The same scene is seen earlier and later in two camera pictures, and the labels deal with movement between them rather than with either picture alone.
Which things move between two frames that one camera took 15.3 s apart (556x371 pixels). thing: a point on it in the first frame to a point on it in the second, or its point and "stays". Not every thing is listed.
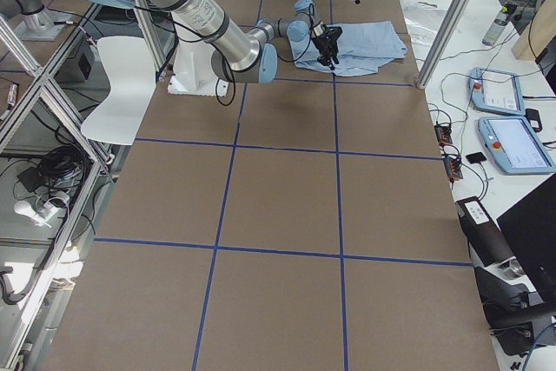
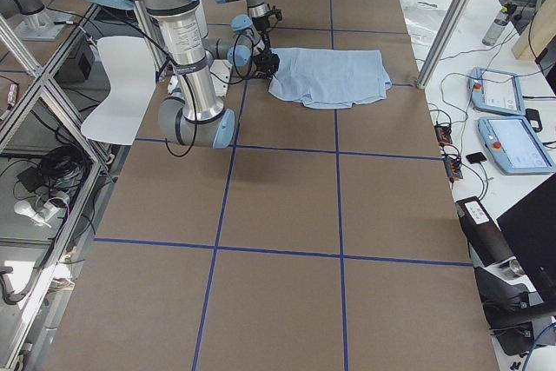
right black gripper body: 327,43 to 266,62
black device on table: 486,242 stays
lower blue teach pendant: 514,146 stays
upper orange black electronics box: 443,134 stays
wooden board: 539,30 stays
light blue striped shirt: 362,48 to 328,78
